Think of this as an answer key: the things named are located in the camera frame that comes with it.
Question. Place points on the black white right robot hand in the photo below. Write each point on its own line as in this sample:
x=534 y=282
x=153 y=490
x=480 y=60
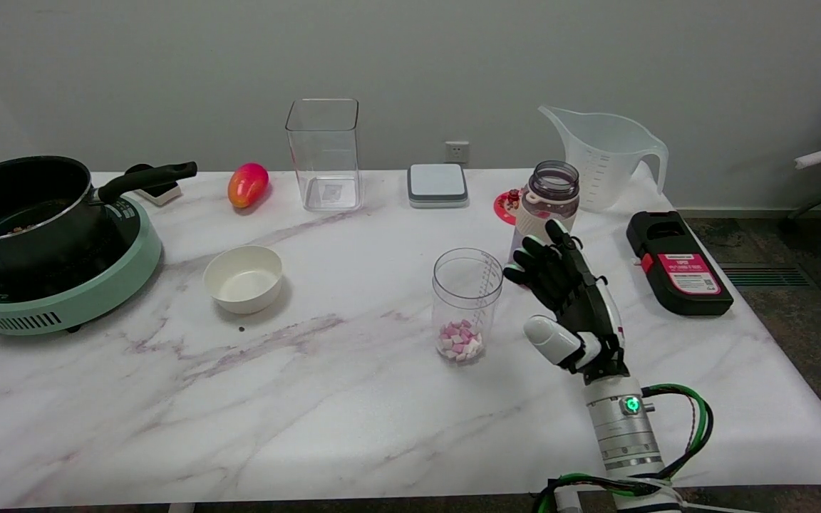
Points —
x=581 y=306

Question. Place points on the transparent cup with candy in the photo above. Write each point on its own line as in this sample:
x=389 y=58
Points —
x=467 y=285

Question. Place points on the pink white candy pile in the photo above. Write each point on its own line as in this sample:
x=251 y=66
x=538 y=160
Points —
x=460 y=341

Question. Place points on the black box with pink label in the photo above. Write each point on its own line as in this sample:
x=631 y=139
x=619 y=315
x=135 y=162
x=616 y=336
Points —
x=681 y=267

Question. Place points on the purple bottle with beige band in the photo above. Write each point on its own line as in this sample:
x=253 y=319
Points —
x=546 y=196

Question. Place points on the red round bottle cap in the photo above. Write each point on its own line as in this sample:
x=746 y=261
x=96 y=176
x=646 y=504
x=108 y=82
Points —
x=505 y=206

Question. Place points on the translucent plastic measuring jug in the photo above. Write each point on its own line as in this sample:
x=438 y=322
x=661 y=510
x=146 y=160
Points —
x=603 y=160

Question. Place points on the dark floor vent grille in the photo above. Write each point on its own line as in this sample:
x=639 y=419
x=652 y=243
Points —
x=767 y=276

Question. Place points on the grey white square lid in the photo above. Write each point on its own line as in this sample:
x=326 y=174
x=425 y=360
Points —
x=437 y=184

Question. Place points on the white table leg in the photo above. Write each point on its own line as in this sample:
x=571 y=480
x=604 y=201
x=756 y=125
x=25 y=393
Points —
x=569 y=502
x=181 y=508

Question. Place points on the clear square plastic container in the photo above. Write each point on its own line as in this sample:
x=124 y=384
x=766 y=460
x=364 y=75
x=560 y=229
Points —
x=325 y=157

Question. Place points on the white round bowl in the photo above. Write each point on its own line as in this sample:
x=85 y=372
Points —
x=243 y=279

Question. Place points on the red yellow mango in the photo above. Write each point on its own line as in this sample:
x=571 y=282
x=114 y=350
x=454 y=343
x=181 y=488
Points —
x=247 y=184

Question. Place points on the white black small device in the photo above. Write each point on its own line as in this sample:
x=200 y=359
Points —
x=161 y=192

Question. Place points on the green induction cooker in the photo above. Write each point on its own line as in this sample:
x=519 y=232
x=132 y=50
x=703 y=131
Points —
x=97 y=292

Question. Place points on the white wall socket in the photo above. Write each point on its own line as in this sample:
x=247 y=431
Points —
x=457 y=151

